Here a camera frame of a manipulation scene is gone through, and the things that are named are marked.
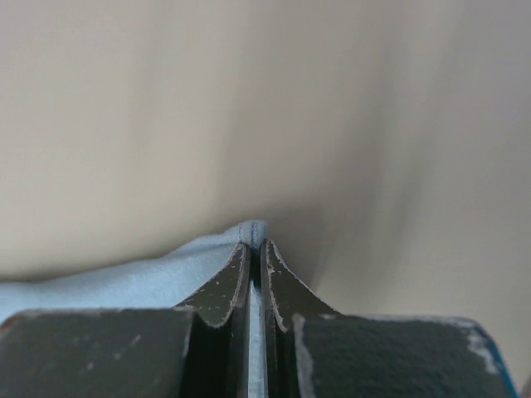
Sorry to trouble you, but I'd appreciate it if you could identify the grey-blue t shirt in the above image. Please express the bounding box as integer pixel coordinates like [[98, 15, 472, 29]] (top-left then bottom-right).
[[1, 221, 267, 397]]

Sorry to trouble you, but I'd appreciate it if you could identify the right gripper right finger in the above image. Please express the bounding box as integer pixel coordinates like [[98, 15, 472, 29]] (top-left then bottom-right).
[[261, 240, 518, 397]]

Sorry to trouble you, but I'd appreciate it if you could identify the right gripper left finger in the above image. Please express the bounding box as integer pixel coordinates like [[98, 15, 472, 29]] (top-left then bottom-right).
[[1, 244, 251, 397]]

